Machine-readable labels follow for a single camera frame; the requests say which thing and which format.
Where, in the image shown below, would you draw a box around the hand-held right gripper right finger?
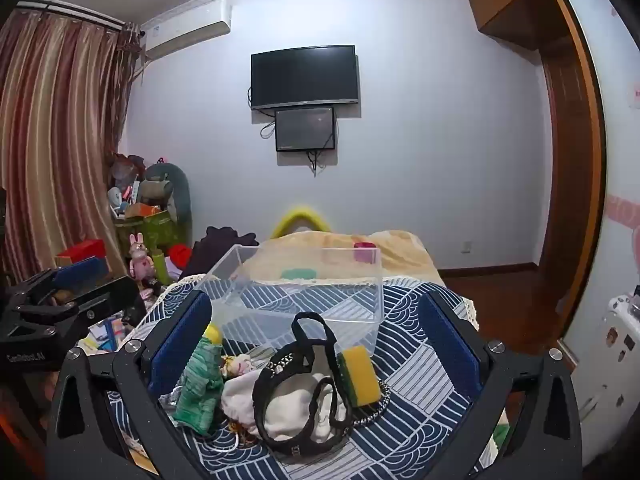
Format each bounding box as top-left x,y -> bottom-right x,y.
419,290 -> 586,480

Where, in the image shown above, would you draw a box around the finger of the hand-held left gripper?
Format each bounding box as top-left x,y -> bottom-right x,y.
47,276 -> 147,328
10,256 -> 109,306

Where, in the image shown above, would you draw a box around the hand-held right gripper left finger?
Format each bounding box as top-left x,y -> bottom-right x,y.
45,290 -> 217,480

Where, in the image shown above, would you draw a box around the small beige plush doll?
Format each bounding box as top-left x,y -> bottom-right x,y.
220,354 -> 254,379

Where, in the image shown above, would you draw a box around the yellow and green sponge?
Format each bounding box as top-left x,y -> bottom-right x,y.
336,345 -> 384,409

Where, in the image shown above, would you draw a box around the white bag black straps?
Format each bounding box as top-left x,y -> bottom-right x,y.
252,311 -> 352,459

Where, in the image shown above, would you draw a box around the white cloth pouch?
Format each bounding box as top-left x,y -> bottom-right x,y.
220,360 -> 351,447

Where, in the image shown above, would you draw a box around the clear plastic box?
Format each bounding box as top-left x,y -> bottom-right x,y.
194,245 -> 385,357

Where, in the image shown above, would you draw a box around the pink rabbit plush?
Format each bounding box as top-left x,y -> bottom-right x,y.
128,232 -> 156,282

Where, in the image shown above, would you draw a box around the green bottle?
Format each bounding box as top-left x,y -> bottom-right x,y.
152,252 -> 172,287

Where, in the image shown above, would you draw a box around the green storage box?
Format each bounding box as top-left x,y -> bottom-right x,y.
114,209 -> 179,262

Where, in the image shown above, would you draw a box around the red cloth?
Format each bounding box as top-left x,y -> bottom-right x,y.
167,244 -> 194,269

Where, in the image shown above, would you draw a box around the blue patterned tablecloth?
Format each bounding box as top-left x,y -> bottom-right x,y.
77,275 -> 507,480

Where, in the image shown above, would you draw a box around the black clothing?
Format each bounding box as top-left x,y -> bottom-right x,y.
179,226 -> 260,282

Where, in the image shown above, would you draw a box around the yellow blanket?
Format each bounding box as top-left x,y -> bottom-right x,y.
250,230 -> 442,287

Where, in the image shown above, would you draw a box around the large grey-green plush toy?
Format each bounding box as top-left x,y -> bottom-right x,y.
139,161 -> 192,228

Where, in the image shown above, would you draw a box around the pink and red small box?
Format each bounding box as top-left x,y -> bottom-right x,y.
353,241 -> 379,265

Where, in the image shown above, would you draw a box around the striped brown curtain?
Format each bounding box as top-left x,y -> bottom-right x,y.
0,7 -> 142,283

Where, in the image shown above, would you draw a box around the yellow plush cushion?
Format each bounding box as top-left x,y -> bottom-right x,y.
270,203 -> 331,241

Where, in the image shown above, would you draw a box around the white sliding door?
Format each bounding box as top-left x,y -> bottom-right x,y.
557,0 -> 640,468

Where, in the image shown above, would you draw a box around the small black monitor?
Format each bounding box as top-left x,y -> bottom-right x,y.
274,106 -> 337,153

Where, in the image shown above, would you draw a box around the white air conditioner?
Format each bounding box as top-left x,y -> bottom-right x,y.
142,0 -> 234,60

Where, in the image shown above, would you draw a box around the black and white braided cord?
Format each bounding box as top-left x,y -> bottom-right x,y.
350,380 -> 394,429

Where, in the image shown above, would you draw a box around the metal key ring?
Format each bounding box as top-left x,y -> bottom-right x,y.
219,424 -> 262,462

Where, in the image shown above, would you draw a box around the black wall television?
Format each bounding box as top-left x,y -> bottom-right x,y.
250,44 -> 360,111

